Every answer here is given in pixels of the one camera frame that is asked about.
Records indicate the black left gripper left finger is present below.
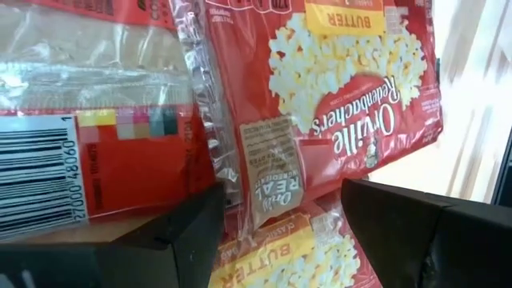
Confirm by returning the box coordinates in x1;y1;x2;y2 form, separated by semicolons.
0;180;226;288

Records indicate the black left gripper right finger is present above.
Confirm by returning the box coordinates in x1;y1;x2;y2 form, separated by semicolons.
340;178;512;288

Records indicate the red popcorn bag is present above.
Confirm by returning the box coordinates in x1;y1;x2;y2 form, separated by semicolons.
207;195;385;288
0;0;243;243
171;0;445;241

